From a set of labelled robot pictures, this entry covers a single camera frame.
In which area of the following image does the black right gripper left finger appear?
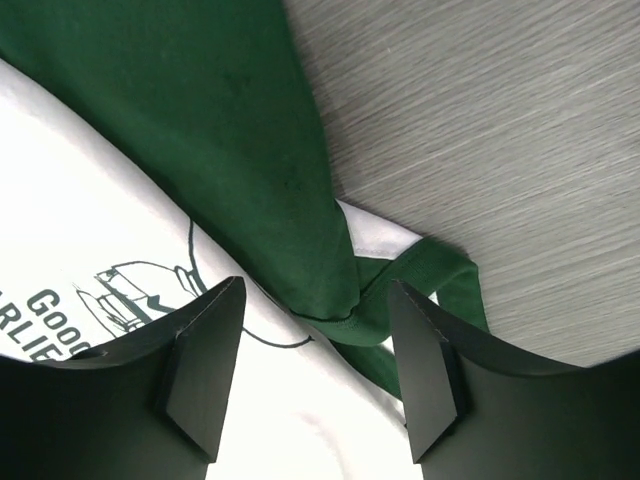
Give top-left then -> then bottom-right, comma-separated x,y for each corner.
1,277 -> 246,479

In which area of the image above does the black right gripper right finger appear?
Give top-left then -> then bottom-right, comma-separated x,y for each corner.
389,281 -> 639,479

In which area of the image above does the white and green raglan shirt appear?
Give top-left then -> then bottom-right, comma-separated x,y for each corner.
1,1 -> 486,479

